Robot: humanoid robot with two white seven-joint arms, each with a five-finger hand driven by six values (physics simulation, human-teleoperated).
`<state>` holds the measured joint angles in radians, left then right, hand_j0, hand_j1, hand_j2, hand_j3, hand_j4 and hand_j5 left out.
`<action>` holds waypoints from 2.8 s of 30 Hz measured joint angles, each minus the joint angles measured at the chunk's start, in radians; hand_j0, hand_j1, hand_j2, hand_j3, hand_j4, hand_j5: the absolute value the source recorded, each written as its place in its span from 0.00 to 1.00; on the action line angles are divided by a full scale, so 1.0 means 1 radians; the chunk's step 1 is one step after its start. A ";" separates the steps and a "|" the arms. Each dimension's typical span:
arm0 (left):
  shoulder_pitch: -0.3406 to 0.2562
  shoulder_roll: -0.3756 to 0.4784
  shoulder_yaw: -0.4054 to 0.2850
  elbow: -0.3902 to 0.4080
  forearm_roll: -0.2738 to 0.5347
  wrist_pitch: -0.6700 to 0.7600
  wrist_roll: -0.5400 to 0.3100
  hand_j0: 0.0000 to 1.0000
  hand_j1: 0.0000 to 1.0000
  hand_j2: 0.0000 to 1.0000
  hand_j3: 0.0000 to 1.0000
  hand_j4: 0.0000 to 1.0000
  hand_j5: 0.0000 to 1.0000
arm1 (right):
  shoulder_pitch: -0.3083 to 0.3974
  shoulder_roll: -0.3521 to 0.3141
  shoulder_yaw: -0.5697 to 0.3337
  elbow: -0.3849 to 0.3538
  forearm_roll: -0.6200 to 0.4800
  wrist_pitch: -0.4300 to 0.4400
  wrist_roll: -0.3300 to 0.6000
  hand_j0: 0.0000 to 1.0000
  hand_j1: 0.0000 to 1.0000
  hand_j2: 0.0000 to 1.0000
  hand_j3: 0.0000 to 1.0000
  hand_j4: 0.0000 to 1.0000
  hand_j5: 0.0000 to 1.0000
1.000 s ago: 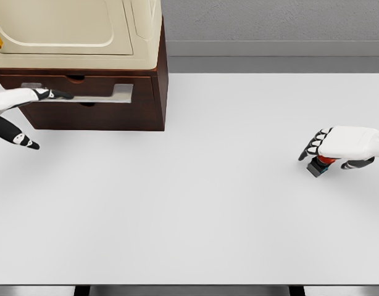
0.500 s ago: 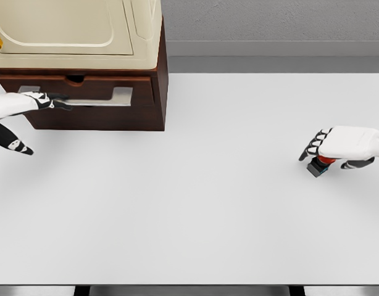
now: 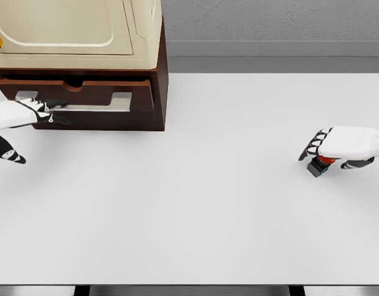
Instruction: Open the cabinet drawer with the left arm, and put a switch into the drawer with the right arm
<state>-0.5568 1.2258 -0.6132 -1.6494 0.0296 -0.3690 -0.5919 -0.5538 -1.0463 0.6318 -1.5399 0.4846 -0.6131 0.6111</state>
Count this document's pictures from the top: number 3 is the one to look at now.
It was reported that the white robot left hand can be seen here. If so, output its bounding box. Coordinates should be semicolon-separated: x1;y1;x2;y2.
0;97;72;165

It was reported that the cream cabinet unit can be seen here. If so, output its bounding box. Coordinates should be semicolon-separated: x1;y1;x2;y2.
0;0;164;71

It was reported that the black switch with red button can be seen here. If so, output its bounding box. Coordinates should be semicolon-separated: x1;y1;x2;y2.
306;155;335;179

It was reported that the brown wooden cabinet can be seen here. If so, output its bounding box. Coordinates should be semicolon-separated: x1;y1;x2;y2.
0;17;170;132

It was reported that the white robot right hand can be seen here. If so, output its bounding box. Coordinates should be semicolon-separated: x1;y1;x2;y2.
298;125;379;170

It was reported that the brown wooden drawer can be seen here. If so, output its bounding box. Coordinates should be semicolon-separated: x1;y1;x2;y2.
0;76;156;113

